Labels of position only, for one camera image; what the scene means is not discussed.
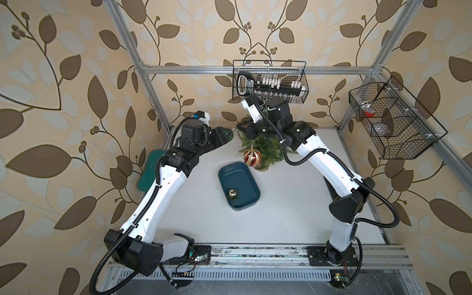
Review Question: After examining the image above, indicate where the small green christmas tree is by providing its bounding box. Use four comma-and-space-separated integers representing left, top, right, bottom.
237, 131, 284, 172

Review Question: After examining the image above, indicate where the side black wire basket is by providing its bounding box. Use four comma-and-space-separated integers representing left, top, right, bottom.
349, 76, 447, 160

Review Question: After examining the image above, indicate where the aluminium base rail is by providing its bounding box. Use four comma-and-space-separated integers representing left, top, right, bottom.
106, 242, 414, 283

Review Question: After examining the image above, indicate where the red object in basket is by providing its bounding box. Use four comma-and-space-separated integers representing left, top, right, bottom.
361, 105, 377, 118

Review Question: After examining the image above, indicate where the red gold striped ornament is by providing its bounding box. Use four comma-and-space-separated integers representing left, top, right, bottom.
243, 148, 262, 167

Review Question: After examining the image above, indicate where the teal plastic tray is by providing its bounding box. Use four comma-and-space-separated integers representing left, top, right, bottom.
218, 162, 261, 211

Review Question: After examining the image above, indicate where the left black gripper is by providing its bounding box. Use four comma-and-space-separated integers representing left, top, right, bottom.
192, 125, 230, 157

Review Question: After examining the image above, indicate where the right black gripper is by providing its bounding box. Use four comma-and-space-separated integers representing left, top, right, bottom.
238, 115, 282, 140

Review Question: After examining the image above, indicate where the green plastic tool case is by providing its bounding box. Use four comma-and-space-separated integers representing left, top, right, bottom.
136, 150, 167, 192

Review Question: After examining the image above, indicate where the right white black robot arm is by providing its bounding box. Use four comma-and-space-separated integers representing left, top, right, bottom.
237, 93, 400, 266

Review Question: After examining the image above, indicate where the back black wire basket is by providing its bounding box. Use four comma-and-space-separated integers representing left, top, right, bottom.
232, 60, 309, 104

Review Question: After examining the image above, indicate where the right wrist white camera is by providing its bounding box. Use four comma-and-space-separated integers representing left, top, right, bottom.
242, 97, 263, 124

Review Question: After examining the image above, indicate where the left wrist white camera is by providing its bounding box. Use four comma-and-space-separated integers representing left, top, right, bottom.
192, 111, 210, 125

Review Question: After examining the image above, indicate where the wrist white camera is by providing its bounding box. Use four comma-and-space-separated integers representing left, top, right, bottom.
192, 111, 210, 125
242, 97, 263, 124

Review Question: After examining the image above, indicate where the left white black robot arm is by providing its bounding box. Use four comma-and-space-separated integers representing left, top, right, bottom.
88, 119, 234, 295

